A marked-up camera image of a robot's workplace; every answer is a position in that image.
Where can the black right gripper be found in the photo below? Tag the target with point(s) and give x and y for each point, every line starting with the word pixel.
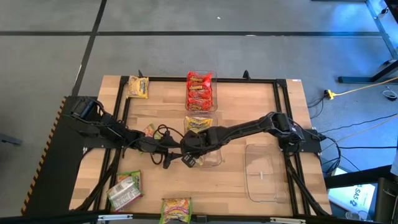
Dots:
pixel 200 143

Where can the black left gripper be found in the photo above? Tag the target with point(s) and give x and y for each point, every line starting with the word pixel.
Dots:
pixel 155 145

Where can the yellow Maruchan ramen pack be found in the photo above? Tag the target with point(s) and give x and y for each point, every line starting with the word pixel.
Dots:
pixel 199 123
pixel 200 161
pixel 138 87

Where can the green Maruchan ramen pack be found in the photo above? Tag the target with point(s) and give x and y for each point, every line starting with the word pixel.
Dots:
pixel 122 194
pixel 150 130
pixel 175 210
pixel 130 175

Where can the orange Maruchan ramen pack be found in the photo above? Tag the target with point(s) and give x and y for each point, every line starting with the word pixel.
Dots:
pixel 199 87
pixel 199 105
pixel 199 77
pixel 199 95

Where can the clear plastic storage bin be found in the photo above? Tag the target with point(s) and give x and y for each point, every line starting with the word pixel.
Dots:
pixel 214 93
pixel 264 174
pixel 214 157

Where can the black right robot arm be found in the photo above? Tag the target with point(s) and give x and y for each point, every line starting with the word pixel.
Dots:
pixel 248 126

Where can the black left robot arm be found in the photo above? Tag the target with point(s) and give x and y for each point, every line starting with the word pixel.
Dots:
pixel 109 127

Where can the black platform hazard striped edge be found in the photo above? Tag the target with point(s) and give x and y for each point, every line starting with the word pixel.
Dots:
pixel 56 174

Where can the black foreground beam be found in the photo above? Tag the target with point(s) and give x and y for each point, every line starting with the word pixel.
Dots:
pixel 46 217

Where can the black desk foot bar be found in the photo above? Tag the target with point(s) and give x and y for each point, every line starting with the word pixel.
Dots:
pixel 357 178

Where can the grey chair base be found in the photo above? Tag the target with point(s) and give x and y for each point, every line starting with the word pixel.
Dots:
pixel 9 139

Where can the white blue printed carton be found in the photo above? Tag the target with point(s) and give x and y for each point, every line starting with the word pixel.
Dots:
pixel 357 196

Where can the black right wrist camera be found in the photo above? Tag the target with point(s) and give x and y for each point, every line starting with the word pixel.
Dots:
pixel 188 161

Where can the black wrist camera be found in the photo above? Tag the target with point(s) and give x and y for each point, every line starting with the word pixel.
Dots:
pixel 166 134
pixel 188 161

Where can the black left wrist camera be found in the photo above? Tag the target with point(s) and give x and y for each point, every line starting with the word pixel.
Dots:
pixel 166 134

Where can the black aluminium table frame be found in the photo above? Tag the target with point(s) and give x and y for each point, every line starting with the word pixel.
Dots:
pixel 168 79

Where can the black frame clamp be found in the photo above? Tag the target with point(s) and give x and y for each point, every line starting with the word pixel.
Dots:
pixel 140 74
pixel 246 74

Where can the silver metal bracket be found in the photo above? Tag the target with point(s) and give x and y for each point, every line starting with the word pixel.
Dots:
pixel 287 220
pixel 115 217

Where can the black desk leg frame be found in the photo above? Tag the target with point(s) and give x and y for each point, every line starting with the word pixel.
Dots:
pixel 354 80

